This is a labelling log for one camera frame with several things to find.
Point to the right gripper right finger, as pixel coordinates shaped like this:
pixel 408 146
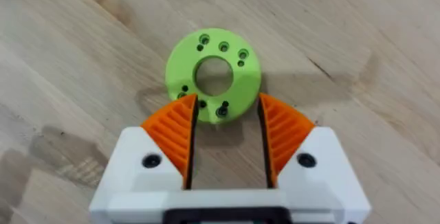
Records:
pixel 292 148

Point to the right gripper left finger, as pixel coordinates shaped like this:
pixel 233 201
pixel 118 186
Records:
pixel 161 148

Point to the green disc with holes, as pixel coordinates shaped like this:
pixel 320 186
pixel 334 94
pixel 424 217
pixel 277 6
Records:
pixel 213 74

